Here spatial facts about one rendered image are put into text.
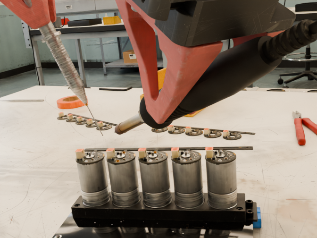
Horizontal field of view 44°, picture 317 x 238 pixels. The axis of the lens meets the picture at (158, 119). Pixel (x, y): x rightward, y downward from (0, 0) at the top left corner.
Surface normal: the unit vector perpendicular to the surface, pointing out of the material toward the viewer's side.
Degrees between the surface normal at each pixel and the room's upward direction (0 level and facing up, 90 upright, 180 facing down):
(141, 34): 98
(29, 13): 99
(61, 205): 0
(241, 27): 119
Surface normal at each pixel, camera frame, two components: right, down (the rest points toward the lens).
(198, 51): 0.53, 0.64
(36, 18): -0.04, 0.46
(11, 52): 0.89, 0.06
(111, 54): -0.44, 0.31
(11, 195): -0.09, -0.95
